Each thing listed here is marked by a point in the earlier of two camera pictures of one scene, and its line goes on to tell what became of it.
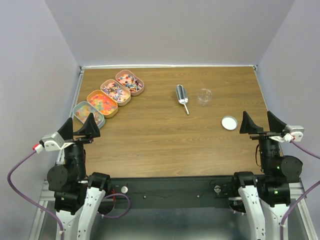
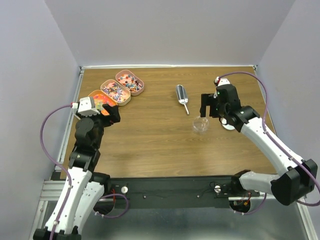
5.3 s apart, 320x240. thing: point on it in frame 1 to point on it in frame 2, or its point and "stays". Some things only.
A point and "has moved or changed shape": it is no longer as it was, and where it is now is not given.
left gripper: [89, 129] to [114, 116]
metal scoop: [182, 95] stays
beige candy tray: [119, 94] stays
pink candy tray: [135, 86] stays
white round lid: [229, 122] stays
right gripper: [275, 126] to [208, 99]
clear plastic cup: [204, 96] has moved or changed shape
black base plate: [197, 192] stays
